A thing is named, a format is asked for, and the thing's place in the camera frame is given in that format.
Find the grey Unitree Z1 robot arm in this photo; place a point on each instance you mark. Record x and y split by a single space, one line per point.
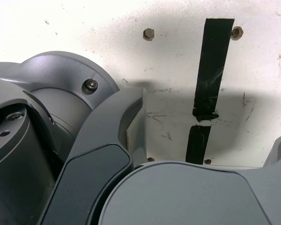
49 70

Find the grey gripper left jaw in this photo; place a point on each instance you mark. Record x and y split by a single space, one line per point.
100 131

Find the black tape strip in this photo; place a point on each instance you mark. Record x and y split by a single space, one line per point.
215 58

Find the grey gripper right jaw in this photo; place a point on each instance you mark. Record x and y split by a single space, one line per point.
189 197

